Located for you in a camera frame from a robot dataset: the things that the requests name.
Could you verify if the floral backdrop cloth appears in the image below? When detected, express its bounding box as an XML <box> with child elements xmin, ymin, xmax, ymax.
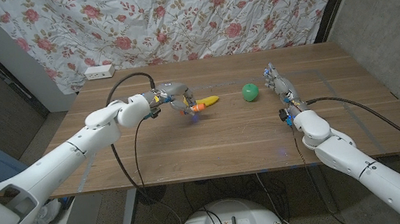
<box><xmin>0</xmin><ymin>0</ymin><xmax>359</xmax><ymax>103</ymax></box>

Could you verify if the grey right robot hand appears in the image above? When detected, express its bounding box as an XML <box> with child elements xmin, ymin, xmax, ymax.
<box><xmin>261</xmin><ymin>58</ymin><xmax>310</xmax><ymax>119</ymax></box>

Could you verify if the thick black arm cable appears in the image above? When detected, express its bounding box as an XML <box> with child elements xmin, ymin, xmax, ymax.
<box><xmin>305</xmin><ymin>87</ymin><xmax>400</xmax><ymax>181</ymax></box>
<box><xmin>101</xmin><ymin>68</ymin><xmax>184</xmax><ymax>224</ymax></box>

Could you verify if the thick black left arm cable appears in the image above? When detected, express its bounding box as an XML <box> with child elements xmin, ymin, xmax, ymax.
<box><xmin>101</xmin><ymin>68</ymin><xmax>184</xmax><ymax>224</ymax></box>

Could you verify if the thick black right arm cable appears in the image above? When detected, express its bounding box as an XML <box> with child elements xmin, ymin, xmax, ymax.
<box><xmin>305</xmin><ymin>87</ymin><xmax>400</xmax><ymax>181</ymax></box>

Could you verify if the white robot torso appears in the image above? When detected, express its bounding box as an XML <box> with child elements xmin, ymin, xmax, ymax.
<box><xmin>172</xmin><ymin>192</ymin><xmax>286</xmax><ymax>224</ymax></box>

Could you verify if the yellow toy banana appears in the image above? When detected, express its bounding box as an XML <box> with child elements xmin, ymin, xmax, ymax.
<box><xmin>182</xmin><ymin>93</ymin><xmax>220</xmax><ymax>110</ymax></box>

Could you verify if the green ball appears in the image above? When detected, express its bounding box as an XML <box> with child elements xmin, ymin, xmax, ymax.
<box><xmin>240</xmin><ymin>82</ymin><xmax>261</xmax><ymax>103</ymax></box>

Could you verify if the grey table leg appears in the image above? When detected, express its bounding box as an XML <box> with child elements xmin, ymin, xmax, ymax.
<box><xmin>115</xmin><ymin>188</ymin><xmax>141</xmax><ymax>224</ymax></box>
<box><xmin>308</xmin><ymin>163</ymin><xmax>339</xmax><ymax>216</ymax></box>

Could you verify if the white power strip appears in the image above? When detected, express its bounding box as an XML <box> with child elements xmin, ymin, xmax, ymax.
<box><xmin>83</xmin><ymin>63</ymin><xmax>117</xmax><ymax>82</ymax></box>

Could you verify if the grey tape outline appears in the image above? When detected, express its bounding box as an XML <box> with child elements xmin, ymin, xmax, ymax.
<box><xmin>66</xmin><ymin>62</ymin><xmax>388</xmax><ymax>193</ymax></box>

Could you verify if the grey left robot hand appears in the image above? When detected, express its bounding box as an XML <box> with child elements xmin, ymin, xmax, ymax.
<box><xmin>143</xmin><ymin>79</ymin><xmax>198</xmax><ymax>120</ymax></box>

